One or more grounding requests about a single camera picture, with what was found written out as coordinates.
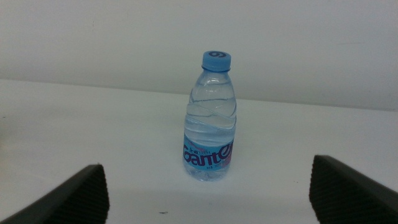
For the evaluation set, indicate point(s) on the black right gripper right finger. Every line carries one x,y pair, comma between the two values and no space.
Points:
351,196

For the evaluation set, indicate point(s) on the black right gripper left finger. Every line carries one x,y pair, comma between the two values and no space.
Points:
77,202

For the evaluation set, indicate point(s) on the clear water bottle blue cap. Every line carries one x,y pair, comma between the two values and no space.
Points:
210,130

